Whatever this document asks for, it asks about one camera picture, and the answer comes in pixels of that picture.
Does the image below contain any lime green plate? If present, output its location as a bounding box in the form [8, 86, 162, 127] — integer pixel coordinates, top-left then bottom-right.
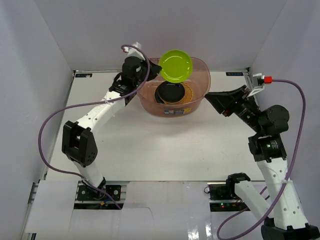
[158, 49, 193, 84]

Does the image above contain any blue-grey glazed plate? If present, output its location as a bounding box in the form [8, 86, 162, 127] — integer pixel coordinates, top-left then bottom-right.
[154, 91, 163, 104]

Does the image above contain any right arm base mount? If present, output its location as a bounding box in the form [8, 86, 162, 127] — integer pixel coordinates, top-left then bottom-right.
[203, 182, 250, 213]

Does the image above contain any woven bamboo tray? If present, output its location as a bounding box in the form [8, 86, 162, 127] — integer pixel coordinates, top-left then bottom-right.
[160, 84, 194, 104]

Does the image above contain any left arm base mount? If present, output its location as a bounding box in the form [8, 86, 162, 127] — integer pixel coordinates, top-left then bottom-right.
[73, 183, 126, 210]

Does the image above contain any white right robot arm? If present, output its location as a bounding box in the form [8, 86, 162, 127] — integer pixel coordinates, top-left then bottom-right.
[205, 85, 320, 240]

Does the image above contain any pink translucent plastic bin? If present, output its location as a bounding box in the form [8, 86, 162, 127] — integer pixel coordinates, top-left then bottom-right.
[137, 57, 211, 118]

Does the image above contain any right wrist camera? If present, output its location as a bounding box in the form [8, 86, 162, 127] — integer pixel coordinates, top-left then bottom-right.
[247, 73, 273, 98]

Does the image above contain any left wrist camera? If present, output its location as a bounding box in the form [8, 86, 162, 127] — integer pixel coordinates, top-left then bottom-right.
[123, 42, 144, 59]

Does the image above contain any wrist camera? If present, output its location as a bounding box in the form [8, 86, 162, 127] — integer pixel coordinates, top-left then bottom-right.
[123, 42, 144, 59]
[247, 73, 273, 98]

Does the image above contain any black plate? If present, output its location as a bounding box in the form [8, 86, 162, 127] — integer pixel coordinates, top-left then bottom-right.
[155, 81, 186, 104]

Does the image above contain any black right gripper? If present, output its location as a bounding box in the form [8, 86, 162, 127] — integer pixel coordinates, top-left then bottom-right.
[204, 84, 264, 134]

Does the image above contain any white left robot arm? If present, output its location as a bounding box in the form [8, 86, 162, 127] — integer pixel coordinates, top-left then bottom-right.
[61, 56, 162, 200]

